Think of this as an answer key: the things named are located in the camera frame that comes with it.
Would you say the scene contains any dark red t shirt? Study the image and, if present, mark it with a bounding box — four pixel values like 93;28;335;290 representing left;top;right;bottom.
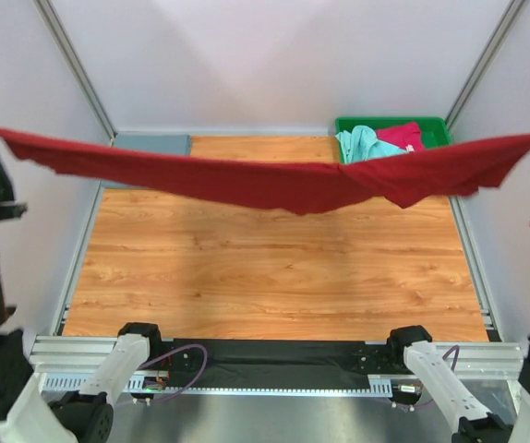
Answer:
0;127;530;215

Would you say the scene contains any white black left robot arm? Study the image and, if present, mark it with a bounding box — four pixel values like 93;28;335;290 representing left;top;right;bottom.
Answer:
0;162;164;442

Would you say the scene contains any pink t shirt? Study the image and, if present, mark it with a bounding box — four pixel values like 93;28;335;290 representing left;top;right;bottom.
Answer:
376;122;426;152

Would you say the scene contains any folded grey blue t shirt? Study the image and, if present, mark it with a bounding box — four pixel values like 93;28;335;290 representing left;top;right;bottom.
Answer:
102;134;194;190

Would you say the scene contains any teal t shirt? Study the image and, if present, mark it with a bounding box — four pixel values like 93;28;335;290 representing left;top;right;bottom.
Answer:
335;126;406;164

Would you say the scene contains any green plastic tray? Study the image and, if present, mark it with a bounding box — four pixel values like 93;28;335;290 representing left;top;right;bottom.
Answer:
335;116;451;163

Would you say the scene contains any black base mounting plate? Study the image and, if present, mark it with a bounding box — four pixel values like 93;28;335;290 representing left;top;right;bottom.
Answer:
147;339;411;389

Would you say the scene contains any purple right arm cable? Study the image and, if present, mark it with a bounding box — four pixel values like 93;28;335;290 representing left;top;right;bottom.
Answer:
391;344;461;412

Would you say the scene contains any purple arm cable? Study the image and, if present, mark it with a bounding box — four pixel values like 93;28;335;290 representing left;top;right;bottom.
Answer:
121;344;210;407
391;344;461;412

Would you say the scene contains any aluminium front frame rail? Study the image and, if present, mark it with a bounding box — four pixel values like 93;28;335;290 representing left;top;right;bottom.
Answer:
30;336;524;379

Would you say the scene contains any slotted grey cable duct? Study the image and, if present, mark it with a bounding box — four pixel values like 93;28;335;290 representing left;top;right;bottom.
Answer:
40;373;392;399

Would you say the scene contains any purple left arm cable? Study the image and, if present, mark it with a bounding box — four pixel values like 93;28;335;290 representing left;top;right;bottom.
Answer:
121;344;210;407

